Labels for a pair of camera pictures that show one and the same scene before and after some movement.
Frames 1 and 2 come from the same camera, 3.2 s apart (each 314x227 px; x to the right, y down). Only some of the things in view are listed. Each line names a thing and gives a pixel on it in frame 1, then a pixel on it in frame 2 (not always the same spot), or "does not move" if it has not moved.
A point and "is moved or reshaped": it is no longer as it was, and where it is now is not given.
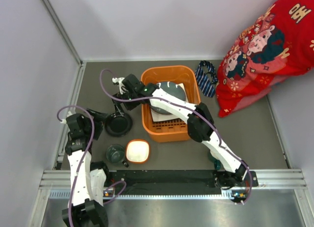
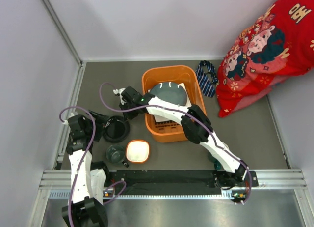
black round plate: [118, 126] is moved or reshaped
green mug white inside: [218, 164] does not move
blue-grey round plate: [173, 88] does not move
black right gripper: [132, 107] → [129, 116]
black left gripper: [98, 118] does not move
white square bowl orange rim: [137, 151] does not move
